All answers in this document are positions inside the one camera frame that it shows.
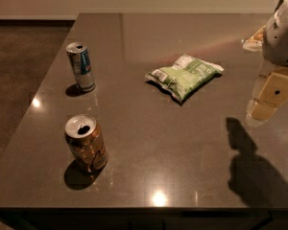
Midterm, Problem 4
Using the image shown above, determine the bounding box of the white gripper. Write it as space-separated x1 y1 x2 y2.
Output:
243 0 288 127

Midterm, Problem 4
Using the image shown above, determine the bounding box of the silver blue redbull can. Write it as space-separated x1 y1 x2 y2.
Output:
66 42 95 92

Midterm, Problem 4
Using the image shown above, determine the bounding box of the orange soda can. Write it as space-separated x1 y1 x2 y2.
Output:
65 114 108 173

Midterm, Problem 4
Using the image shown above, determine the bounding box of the green chip bag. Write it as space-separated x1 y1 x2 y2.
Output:
145 54 224 103

